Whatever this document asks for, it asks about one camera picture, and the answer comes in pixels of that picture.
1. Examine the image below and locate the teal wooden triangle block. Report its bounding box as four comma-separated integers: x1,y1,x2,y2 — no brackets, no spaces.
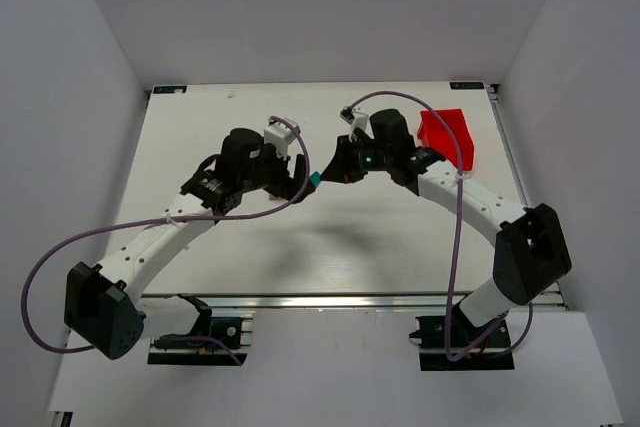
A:
309,172,322,187

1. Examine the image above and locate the red plastic bin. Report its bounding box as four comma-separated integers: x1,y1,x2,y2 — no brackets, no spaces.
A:
417,109,475,173

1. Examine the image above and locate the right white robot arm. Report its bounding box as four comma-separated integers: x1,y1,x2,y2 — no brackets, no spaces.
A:
321,107,572,328

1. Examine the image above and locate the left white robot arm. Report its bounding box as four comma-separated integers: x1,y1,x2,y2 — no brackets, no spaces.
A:
64,117,312,360

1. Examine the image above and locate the blue label sticker right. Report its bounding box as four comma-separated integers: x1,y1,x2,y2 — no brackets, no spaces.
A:
449,81,485,90

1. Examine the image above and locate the blue label sticker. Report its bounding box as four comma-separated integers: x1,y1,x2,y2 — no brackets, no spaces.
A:
152,85,187,95
449,81,485,90

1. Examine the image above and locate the blue label sticker left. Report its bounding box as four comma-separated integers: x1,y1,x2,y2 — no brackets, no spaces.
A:
152,85,187,95

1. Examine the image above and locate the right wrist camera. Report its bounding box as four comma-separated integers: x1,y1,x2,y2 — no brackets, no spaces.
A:
340,106,369,142

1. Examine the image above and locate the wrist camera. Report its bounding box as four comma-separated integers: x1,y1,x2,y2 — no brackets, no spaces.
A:
263,116,301,159
340,106,369,142

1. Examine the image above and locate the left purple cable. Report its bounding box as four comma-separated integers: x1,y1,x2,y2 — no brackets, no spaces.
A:
20,116,314,366

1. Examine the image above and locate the purple cable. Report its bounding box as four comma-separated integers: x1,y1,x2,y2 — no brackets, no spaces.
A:
349,90,534,362
20,116,314,366

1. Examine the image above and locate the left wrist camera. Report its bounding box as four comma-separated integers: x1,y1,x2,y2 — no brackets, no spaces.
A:
263,116,301,159

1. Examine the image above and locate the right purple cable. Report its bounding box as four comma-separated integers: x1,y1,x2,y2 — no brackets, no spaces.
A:
349,90,534,362

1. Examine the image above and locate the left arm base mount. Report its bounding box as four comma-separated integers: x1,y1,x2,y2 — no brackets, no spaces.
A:
147,311,254,367

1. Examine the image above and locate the aluminium table frame rail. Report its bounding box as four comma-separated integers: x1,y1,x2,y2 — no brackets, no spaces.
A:
144,291,566,311

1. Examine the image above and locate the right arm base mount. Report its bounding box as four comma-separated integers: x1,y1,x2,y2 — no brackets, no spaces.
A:
408,314,516,373

